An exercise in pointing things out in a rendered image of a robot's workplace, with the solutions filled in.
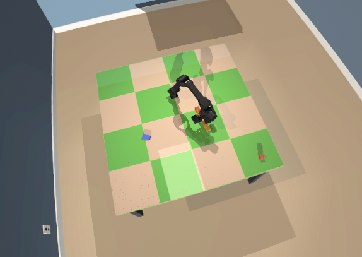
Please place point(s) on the orange bar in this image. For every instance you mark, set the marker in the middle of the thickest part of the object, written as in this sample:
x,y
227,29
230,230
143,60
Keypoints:
x,y
197,110

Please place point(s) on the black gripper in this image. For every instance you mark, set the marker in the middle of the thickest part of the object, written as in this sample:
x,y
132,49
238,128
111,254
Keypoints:
x,y
198,118

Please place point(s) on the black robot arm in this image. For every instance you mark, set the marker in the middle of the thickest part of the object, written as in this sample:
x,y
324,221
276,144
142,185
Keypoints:
x,y
204,103

